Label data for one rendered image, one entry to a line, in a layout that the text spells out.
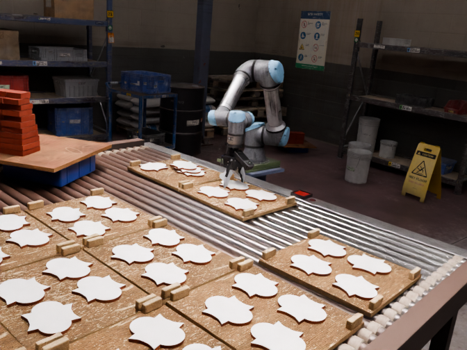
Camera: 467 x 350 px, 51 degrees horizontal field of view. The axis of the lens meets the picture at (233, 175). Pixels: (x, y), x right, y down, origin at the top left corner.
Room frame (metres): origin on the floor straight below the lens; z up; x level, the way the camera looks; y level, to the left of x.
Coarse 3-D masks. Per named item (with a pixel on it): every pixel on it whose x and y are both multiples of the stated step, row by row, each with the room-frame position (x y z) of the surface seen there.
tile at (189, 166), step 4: (172, 164) 2.39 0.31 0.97; (176, 164) 2.40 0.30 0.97; (180, 164) 2.40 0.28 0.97; (184, 164) 2.41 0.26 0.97; (188, 164) 2.42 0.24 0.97; (192, 164) 2.42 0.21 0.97; (180, 168) 2.34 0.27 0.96; (184, 168) 2.34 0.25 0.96; (188, 168) 2.34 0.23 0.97; (192, 168) 2.35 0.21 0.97; (196, 168) 2.37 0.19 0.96
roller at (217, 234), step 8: (88, 176) 2.26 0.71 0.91; (96, 176) 2.23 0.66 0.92; (104, 184) 2.16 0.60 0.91; (112, 184) 2.14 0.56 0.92; (128, 192) 2.05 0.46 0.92; (144, 200) 1.97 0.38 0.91; (160, 208) 1.90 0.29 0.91; (168, 208) 1.89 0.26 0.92; (176, 216) 1.83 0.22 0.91; (184, 216) 1.82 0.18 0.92; (192, 224) 1.76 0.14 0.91; (200, 224) 1.75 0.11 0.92; (208, 232) 1.70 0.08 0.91; (216, 232) 1.69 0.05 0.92; (224, 240) 1.64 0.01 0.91; (232, 240) 1.63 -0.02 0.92; (240, 248) 1.59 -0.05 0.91; (248, 248) 1.58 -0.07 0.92; (256, 256) 1.54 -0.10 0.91; (384, 312) 1.23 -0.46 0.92; (392, 312) 1.22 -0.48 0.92; (392, 320) 1.21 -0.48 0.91
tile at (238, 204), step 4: (228, 200) 1.98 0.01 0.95; (232, 200) 1.98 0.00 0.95; (236, 200) 1.98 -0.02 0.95; (240, 200) 1.99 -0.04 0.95; (244, 200) 1.99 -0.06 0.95; (248, 200) 2.00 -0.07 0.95; (224, 204) 1.94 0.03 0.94; (228, 204) 1.93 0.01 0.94; (232, 204) 1.93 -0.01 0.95; (236, 204) 1.93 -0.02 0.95; (240, 204) 1.94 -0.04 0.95; (244, 204) 1.94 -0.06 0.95; (248, 204) 1.95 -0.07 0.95; (252, 204) 1.95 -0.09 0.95; (256, 204) 1.96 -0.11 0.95; (236, 208) 1.88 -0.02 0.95; (240, 208) 1.90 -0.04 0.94; (244, 208) 1.89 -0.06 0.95; (256, 208) 1.92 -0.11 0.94
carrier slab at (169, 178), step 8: (168, 160) 2.56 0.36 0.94; (176, 160) 2.57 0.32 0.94; (184, 160) 2.58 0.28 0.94; (128, 168) 2.38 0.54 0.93; (136, 168) 2.36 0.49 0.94; (168, 168) 2.41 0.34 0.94; (208, 168) 2.47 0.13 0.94; (144, 176) 2.28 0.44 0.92; (152, 176) 2.25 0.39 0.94; (160, 176) 2.26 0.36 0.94; (168, 176) 2.27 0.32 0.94; (176, 176) 2.28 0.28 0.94; (184, 176) 2.29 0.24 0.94; (208, 176) 2.33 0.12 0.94; (216, 176) 2.34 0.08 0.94; (168, 184) 2.16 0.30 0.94; (176, 184) 2.16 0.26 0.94; (200, 184) 2.20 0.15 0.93
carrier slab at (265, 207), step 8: (208, 184) 2.20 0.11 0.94; (216, 184) 2.21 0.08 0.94; (184, 192) 2.07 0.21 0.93; (192, 192) 2.07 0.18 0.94; (232, 192) 2.11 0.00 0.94; (240, 192) 2.12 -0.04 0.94; (272, 192) 2.16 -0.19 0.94; (200, 200) 1.99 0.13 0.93; (208, 200) 1.98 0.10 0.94; (216, 200) 1.99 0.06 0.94; (224, 200) 2.00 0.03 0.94; (256, 200) 2.03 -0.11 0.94; (280, 200) 2.06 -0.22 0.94; (216, 208) 1.92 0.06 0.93; (224, 208) 1.90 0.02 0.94; (232, 208) 1.91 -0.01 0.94; (264, 208) 1.94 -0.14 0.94; (272, 208) 1.95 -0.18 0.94; (280, 208) 1.98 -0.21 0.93; (232, 216) 1.85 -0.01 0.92; (240, 216) 1.83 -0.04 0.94; (248, 216) 1.84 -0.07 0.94; (256, 216) 1.87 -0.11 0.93
